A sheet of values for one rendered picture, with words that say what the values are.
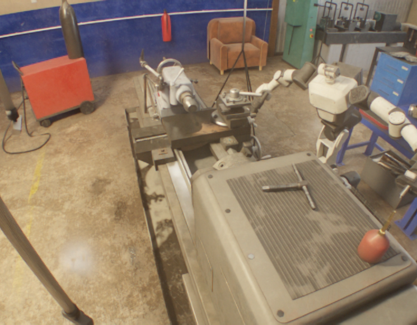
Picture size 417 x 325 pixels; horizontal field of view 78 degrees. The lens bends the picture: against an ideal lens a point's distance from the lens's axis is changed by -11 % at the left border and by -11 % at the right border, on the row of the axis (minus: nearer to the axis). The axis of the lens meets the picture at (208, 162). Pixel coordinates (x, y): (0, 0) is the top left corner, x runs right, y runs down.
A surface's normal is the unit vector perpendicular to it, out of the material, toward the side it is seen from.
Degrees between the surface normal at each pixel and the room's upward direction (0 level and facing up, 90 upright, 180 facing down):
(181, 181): 0
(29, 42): 90
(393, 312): 0
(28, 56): 90
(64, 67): 90
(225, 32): 96
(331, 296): 0
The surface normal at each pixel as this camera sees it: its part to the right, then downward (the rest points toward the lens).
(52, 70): 0.62, 0.49
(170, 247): 0.00, -0.78
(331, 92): -0.76, 0.04
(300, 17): 0.31, 0.59
